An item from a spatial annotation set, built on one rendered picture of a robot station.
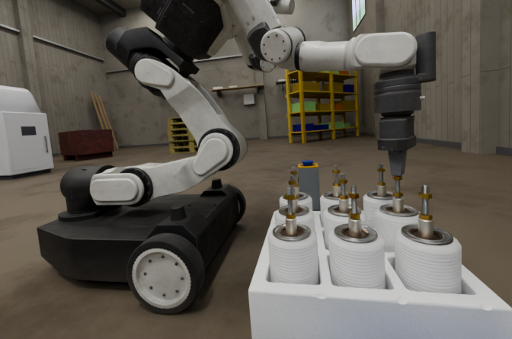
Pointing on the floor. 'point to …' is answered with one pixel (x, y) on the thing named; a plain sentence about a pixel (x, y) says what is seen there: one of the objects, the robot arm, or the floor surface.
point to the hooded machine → (23, 135)
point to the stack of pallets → (180, 137)
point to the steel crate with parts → (86, 144)
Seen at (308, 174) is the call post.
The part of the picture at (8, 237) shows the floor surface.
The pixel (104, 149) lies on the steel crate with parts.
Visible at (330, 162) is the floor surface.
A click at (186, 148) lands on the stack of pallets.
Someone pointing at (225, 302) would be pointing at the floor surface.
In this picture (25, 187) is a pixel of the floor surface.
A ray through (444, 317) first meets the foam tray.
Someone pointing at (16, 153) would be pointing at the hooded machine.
